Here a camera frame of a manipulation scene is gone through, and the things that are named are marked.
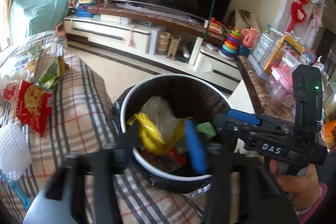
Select green snack bag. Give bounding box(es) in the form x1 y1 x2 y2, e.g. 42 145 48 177
38 56 69 90

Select red wrapper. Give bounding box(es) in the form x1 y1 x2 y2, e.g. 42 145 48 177
141 147 187 169

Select green tissue pack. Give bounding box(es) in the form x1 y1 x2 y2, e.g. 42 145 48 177
196 122 217 139

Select yellow snack bag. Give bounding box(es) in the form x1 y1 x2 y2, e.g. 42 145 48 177
127 113 185 156

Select white tv cabinet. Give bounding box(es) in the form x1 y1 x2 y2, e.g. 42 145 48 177
64 5 242 93

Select red cookie bag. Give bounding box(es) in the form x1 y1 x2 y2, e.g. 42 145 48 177
16 80 52 138

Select white trash bin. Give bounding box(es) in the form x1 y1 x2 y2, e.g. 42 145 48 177
112 73 237 195

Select pink piggy toy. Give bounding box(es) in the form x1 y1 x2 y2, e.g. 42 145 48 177
240 28 261 49

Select rainbow stacking ring toy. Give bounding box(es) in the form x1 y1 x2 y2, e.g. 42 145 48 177
218 30 241 61

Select black trash bag liner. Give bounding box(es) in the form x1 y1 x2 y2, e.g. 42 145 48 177
111 86 214 195

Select white plastic bag red print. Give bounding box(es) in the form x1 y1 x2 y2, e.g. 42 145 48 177
1 75 22 103

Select teal covered appliance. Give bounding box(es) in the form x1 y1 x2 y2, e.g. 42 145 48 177
9 0 68 44

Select toy cash register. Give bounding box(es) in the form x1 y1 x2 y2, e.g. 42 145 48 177
68 0 98 18

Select right hand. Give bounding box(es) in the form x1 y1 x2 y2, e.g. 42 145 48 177
269 160 322 210

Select plaid blanket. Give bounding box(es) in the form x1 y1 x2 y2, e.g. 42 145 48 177
1 31 203 223

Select white foam fruit net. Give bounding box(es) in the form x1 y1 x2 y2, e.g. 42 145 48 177
0 123 32 181

